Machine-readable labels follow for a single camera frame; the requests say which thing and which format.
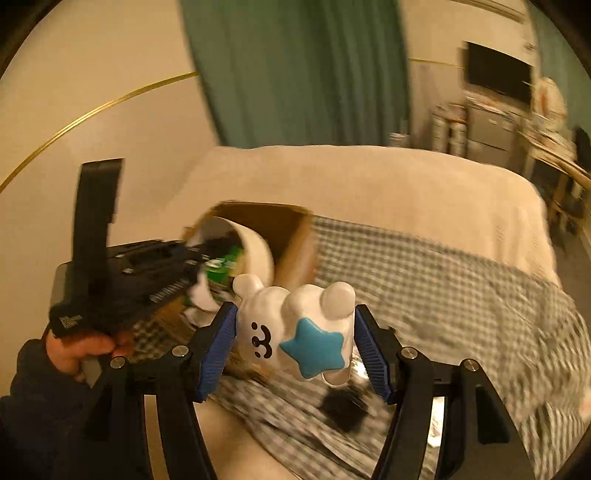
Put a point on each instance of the person's left hand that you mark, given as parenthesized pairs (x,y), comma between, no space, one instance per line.
(83,350)

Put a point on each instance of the black television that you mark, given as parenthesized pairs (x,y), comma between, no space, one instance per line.
(498,74)

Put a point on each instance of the dressing table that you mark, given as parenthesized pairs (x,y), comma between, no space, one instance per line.
(554,147)

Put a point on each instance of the grey cabinet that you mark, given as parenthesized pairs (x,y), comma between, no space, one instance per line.
(489,131)

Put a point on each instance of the wooden chair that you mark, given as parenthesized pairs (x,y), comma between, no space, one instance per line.
(570,194)

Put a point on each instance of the person's left forearm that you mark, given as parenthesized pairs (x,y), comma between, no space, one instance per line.
(32,406)

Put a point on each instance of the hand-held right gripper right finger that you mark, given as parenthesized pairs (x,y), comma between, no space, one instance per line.
(374,355)

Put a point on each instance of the white storage drawers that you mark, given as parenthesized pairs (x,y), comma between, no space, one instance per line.
(448,129)

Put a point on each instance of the checked blanket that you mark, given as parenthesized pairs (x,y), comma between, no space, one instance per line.
(438,300)

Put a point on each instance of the cream bedspread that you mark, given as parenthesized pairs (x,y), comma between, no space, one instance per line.
(369,184)

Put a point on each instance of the small black object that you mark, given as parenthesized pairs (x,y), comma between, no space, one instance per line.
(344,410)

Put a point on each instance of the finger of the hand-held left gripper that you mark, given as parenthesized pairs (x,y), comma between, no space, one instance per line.
(217,243)

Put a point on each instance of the brown cardboard box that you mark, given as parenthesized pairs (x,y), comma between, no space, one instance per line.
(295,258)

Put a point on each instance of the green medicine box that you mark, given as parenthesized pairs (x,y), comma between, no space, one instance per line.
(224,267)

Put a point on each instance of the white tissue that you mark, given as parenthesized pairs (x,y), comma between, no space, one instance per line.
(201,293)

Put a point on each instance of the green curtain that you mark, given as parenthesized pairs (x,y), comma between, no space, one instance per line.
(300,69)

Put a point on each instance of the white toy figure blue star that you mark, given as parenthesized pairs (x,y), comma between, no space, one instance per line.
(286,323)

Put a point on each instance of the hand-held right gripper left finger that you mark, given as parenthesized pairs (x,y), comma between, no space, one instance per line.
(217,350)

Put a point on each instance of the white toilet paper roll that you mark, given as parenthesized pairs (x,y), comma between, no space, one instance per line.
(254,249)

